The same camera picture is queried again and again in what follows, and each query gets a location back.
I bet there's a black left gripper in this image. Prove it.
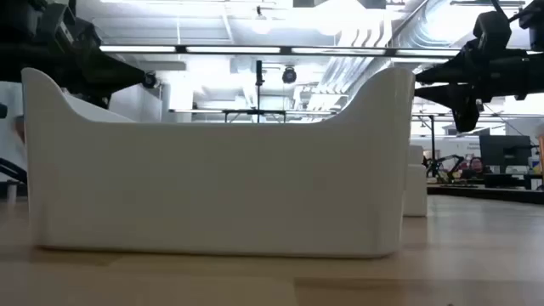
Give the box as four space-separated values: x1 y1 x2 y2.
36 0 146 108

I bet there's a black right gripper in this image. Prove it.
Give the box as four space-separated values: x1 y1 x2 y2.
414 10 530 133

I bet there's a white cup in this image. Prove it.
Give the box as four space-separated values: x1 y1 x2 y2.
402 144 428 218

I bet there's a white plastic basket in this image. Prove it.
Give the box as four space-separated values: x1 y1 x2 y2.
20 66 417 259

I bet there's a black background stand pole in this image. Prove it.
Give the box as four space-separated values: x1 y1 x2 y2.
428 114 438 178

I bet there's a person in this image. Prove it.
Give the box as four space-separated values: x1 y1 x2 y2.
467 156 486 179

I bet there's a black computer monitor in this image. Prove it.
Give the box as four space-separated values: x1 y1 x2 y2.
479 134 533 173

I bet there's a black background desk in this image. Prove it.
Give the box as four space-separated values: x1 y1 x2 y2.
427 173 544 206

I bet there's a black horizontal background beam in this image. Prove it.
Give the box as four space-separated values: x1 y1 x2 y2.
168 108 339 124

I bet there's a black tripod stand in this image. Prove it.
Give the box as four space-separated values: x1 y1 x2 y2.
253 59 265 124

